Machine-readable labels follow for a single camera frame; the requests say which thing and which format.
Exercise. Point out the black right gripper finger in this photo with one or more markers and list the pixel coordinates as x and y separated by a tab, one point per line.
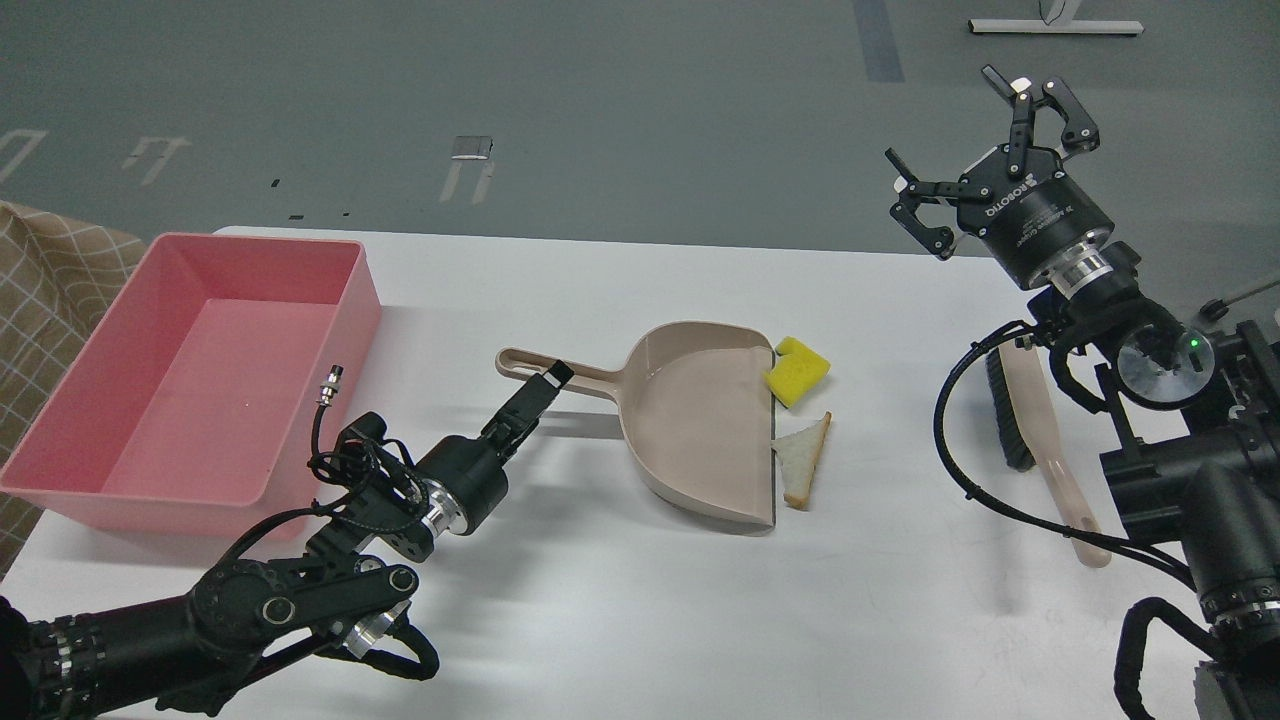
1026	98
912	192

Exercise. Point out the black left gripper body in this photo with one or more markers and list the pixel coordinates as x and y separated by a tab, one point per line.
472	472

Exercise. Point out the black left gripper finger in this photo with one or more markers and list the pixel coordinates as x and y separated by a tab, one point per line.
517	418
560	370

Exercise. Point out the beige checkered cloth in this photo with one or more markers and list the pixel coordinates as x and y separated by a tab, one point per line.
59	276

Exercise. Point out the beige hand brush black bristles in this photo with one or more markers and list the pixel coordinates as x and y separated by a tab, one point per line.
1029	432

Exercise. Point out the white table leg base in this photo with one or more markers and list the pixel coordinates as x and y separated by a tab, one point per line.
1057	19

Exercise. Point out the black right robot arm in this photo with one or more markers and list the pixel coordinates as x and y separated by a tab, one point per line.
1157	437

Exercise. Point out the white bread slice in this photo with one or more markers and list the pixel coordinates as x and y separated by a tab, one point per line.
798	456

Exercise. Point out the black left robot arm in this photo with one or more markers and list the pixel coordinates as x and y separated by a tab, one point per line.
332	580

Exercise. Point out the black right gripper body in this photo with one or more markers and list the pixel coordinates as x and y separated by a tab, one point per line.
1026	221

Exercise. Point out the pink plastic bin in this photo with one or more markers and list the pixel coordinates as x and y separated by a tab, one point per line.
190	409

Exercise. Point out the yellow sponge piece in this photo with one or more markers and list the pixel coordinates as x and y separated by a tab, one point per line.
797	371

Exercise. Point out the beige plastic dustpan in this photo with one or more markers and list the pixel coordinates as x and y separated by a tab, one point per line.
698	417

